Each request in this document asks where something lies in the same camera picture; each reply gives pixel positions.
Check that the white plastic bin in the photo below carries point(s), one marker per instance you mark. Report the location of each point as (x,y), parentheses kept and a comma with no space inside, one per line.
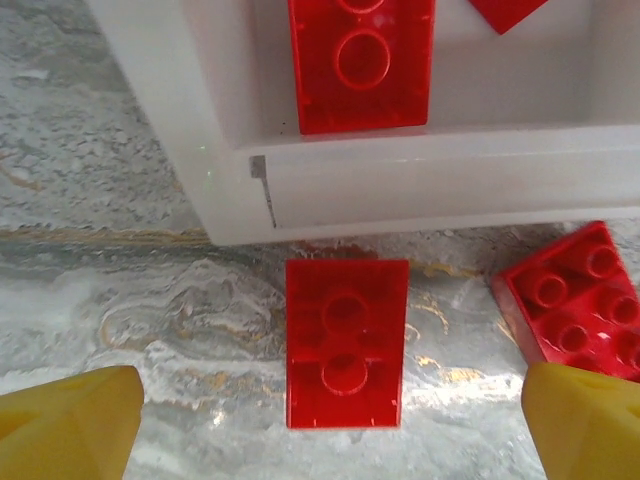
(400,175)

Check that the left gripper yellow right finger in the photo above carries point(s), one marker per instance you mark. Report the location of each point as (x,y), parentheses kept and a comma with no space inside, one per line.
(590,430)

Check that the long red lego brick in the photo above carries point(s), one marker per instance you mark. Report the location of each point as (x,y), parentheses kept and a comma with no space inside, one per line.
(360,107)
(505,12)

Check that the wide red studded lego brick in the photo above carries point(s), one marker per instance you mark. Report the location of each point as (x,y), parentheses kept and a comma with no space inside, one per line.
(575,305)

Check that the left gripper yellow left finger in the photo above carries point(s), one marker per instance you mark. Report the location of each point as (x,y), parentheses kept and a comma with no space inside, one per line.
(65,430)

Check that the red two-by-three lego brick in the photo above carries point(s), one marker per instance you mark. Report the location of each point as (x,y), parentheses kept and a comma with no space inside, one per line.
(345,390)

